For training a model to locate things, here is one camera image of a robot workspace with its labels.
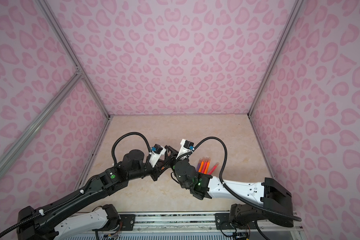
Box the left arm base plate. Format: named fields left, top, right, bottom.
left=97, top=214, right=136, bottom=232

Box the left corner aluminium profile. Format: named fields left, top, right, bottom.
left=34, top=0, right=111, bottom=120

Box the right corner aluminium profile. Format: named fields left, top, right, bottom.
left=248, top=0, right=306, bottom=119

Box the purple pen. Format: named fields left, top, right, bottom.
left=196, top=159, right=202, bottom=171

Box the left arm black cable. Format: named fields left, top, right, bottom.
left=111, top=131, right=152, bottom=166

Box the diagonal aluminium wall profile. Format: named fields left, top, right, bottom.
left=0, top=71, right=83, bottom=180

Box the orange pen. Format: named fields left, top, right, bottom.
left=199, top=158, right=205, bottom=173
left=204, top=158, right=211, bottom=174

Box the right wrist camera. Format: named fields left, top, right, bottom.
left=177, top=139, right=194, bottom=160

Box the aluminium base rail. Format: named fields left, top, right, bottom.
left=44, top=210, right=307, bottom=240

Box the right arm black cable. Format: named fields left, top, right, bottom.
left=191, top=136, right=302, bottom=222

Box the pink pen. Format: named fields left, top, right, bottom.
left=208, top=162, right=220, bottom=175
left=201, top=158, right=209, bottom=173

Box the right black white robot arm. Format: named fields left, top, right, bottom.
left=165, top=146, right=301, bottom=228

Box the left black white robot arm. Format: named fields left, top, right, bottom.
left=16, top=147, right=172, bottom=240

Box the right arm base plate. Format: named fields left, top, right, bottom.
left=214, top=213, right=234, bottom=230

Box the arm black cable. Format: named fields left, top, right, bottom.
left=191, top=136, right=302, bottom=222
left=111, top=131, right=152, bottom=166

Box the corner aluminium profile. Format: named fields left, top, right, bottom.
left=248, top=0, right=306, bottom=119
left=34, top=0, right=111, bottom=120

